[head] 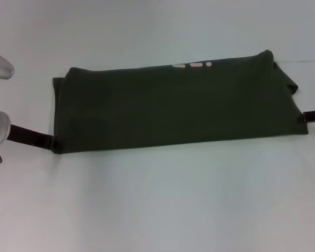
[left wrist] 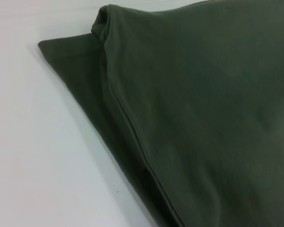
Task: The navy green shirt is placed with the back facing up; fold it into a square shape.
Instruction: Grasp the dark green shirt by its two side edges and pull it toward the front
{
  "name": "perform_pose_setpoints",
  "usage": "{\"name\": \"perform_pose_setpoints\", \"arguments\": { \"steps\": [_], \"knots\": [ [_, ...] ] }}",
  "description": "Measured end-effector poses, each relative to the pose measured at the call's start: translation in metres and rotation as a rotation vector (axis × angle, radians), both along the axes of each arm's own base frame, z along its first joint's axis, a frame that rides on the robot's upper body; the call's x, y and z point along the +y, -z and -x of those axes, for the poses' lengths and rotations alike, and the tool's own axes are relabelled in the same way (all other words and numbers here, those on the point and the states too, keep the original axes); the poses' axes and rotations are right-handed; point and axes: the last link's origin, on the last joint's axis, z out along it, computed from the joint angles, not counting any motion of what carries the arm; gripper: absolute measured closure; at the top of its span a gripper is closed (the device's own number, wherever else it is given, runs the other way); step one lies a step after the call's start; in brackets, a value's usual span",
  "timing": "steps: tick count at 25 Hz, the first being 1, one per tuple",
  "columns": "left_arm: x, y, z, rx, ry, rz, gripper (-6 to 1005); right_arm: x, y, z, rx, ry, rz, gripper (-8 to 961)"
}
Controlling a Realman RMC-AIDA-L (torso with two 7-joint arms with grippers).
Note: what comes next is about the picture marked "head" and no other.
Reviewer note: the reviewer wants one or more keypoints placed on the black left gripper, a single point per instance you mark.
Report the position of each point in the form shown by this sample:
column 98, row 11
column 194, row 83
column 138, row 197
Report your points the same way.
column 23, row 135

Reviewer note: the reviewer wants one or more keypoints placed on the dark green t-shirt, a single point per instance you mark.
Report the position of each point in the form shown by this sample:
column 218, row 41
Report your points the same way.
column 173, row 105

